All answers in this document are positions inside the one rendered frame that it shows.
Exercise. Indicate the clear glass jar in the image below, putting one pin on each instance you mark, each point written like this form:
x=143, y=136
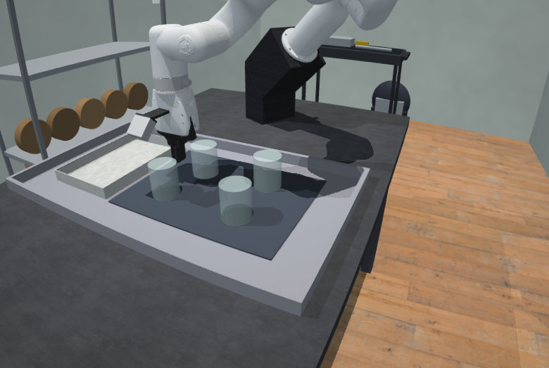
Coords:
x=164, y=178
x=235, y=194
x=267, y=170
x=204, y=159

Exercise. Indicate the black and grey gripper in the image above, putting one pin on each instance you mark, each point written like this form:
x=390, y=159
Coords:
x=179, y=122

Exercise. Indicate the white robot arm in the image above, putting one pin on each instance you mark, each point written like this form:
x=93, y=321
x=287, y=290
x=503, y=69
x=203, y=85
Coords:
x=171, y=44

